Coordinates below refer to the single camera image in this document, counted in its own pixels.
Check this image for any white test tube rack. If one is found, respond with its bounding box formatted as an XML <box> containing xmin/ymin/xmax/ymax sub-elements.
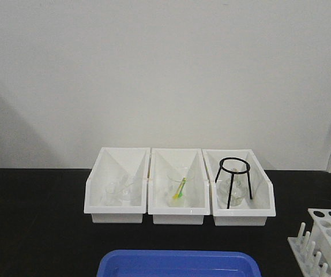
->
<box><xmin>287</xmin><ymin>208</ymin><xmax>331</xmax><ymax>276</ymax></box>

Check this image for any beaker in middle bin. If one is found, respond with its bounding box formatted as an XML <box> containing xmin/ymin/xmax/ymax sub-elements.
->
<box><xmin>165</xmin><ymin>166</ymin><xmax>195</xmax><ymax>208</ymax></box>

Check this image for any middle white storage bin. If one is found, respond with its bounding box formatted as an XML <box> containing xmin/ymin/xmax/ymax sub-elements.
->
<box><xmin>148</xmin><ymin>148</ymin><xmax>210</xmax><ymax>225</ymax></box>

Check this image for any white storage bin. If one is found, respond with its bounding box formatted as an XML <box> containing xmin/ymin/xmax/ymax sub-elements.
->
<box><xmin>84</xmin><ymin>147</ymin><xmax>151</xmax><ymax>223</ymax></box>
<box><xmin>202</xmin><ymin>149</ymin><xmax>276</xmax><ymax>226</ymax></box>
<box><xmin>148</xmin><ymin>148</ymin><xmax>210</xmax><ymax>225</ymax></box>

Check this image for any glassware in left bin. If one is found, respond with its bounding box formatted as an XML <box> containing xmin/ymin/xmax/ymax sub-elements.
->
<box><xmin>101</xmin><ymin>175</ymin><xmax>140</xmax><ymax>206</ymax></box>

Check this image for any left white storage bin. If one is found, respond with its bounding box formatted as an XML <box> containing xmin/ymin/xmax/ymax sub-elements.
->
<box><xmin>84</xmin><ymin>147</ymin><xmax>151</xmax><ymax>223</ymax></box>

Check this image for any glass flask under tripod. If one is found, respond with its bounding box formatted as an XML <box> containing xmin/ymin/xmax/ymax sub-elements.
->
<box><xmin>216</xmin><ymin>170</ymin><xmax>248</xmax><ymax>209</ymax></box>

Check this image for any right white storage bin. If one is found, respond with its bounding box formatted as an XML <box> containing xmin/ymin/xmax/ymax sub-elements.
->
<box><xmin>202</xmin><ymin>149</ymin><xmax>276</xmax><ymax>226</ymax></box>

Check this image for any blue plastic tray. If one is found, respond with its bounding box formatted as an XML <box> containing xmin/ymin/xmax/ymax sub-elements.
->
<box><xmin>96</xmin><ymin>250</ymin><xmax>261</xmax><ymax>276</ymax></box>

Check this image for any black wire tripod stand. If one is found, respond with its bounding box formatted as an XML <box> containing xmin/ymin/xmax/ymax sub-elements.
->
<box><xmin>215</xmin><ymin>157</ymin><xmax>253</xmax><ymax>209</ymax></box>

